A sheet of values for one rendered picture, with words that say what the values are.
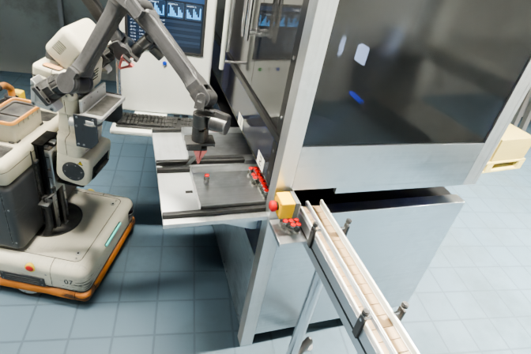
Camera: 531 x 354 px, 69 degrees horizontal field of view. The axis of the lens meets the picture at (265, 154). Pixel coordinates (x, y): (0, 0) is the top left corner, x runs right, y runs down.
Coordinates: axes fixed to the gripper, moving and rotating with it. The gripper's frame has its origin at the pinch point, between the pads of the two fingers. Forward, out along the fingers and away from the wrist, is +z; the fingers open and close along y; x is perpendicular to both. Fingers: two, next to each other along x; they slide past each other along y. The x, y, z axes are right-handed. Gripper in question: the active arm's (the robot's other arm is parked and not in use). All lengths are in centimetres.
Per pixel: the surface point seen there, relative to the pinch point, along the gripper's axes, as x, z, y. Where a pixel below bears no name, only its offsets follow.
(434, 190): 1, 23, 119
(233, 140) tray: 47, 20, 26
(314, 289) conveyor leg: -33, 40, 43
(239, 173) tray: 18.6, 19.9, 22.2
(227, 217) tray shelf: -9.2, 20.4, 11.1
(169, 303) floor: 21, 108, -6
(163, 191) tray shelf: 8.5, 20.0, -11.2
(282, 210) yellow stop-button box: -20.8, 8.4, 27.6
